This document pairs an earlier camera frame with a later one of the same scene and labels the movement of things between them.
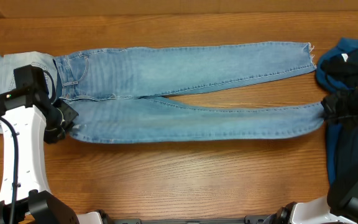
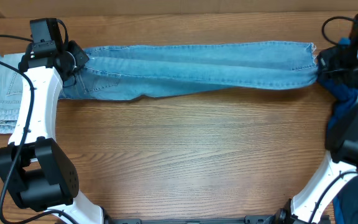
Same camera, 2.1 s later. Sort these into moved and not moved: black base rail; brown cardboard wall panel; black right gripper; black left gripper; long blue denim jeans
Moved: black left gripper; long blue denim jeans; black right gripper
Not moved: black base rail; brown cardboard wall panel
